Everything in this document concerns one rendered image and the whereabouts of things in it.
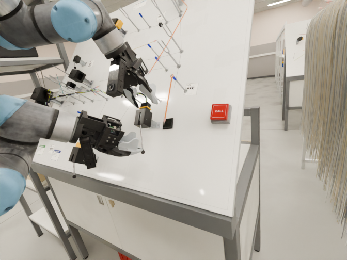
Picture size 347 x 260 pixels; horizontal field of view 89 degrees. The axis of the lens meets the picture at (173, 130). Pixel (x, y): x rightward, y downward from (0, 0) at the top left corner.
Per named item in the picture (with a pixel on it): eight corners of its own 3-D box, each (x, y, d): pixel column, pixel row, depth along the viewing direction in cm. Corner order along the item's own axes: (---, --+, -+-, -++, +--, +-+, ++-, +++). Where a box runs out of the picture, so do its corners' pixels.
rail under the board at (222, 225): (232, 241, 47) (231, 222, 45) (33, 172, 108) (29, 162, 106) (237, 224, 51) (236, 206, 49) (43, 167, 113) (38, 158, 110)
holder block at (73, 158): (84, 179, 77) (62, 176, 69) (93, 151, 81) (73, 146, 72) (91, 180, 75) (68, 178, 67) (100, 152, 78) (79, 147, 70)
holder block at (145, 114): (141, 128, 64) (133, 125, 60) (143, 114, 66) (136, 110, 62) (150, 127, 62) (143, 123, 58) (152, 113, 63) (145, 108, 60)
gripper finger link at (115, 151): (132, 155, 53) (103, 149, 47) (130, 159, 53) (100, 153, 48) (128, 145, 56) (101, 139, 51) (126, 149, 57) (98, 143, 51)
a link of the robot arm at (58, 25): (46, 50, 38) (66, 38, 46) (97, 42, 37) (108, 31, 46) (20, 6, 33) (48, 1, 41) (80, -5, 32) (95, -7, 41)
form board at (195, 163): (33, 161, 108) (30, 160, 107) (86, 27, 134) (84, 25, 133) (233, 216, 47) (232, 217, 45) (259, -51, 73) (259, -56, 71)
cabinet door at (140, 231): (229, 310, 64) (220, 226, 52) (122, 251, 93) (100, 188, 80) (230, 302, 66) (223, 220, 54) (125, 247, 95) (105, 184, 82)
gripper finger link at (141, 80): (155, 87, 58) (134, 67, 54) (153, 91, 57) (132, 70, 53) (146, 94, 61) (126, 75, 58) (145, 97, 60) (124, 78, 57)
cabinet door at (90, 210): (122, 250, 93) (100, 187, 81) (66, 219, 122) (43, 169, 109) (125, 246, 95) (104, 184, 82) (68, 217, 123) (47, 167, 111)
